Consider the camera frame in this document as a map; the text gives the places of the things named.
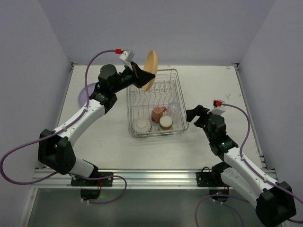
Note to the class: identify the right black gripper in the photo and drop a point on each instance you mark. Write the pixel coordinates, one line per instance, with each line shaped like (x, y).
(201, 117)

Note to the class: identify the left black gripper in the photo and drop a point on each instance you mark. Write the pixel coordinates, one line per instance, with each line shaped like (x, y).
(135, 75)

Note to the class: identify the purple plate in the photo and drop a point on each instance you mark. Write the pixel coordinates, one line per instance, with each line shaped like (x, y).
(82, 98)

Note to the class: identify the wire dish rack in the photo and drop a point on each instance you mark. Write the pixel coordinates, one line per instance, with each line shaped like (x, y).
(165, 89)

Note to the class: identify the pink mug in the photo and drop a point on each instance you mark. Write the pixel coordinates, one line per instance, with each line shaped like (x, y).
(157, 113)

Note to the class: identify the clear glass tumbler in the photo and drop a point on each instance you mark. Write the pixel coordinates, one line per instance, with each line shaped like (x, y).
(173, 109)

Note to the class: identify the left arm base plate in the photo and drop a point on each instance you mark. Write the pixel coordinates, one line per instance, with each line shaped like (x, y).
(107, 182)

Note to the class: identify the yellow plate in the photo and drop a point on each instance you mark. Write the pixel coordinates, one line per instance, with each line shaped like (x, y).
(151, 66)

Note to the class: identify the white brown cup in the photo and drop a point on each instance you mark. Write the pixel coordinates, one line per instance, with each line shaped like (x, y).
(165, 123)

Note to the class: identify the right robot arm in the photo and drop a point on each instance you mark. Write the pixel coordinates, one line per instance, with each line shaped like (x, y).
(273, 201)

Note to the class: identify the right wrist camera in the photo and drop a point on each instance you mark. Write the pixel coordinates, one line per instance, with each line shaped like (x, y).
(218, 107)

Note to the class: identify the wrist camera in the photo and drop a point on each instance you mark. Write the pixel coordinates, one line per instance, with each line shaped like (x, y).
(126, 57)
(218, 107)

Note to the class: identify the white striped bowl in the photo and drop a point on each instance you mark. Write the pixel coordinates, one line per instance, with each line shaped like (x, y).
(141, 125)

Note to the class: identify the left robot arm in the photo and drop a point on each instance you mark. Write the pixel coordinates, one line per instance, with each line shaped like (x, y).
(56, 147)

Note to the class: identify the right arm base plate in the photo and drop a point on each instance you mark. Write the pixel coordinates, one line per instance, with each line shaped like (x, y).
(209, 179)

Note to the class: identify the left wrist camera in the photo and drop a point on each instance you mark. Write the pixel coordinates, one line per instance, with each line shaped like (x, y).
(126, 57)

